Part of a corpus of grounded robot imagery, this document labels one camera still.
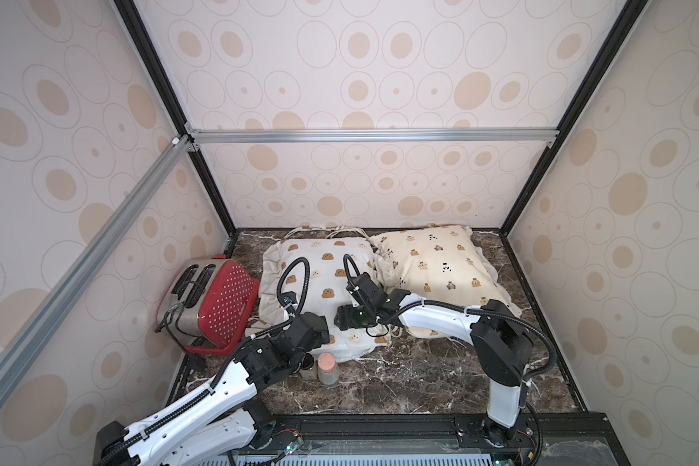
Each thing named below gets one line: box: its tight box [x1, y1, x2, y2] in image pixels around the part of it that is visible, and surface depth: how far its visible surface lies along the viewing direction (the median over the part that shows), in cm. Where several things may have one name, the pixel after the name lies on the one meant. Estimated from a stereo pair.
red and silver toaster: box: [154, 254, 261, 358], surface depth 83 cm
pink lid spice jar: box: [317, 351, 340, 386], surface depth 78 cm
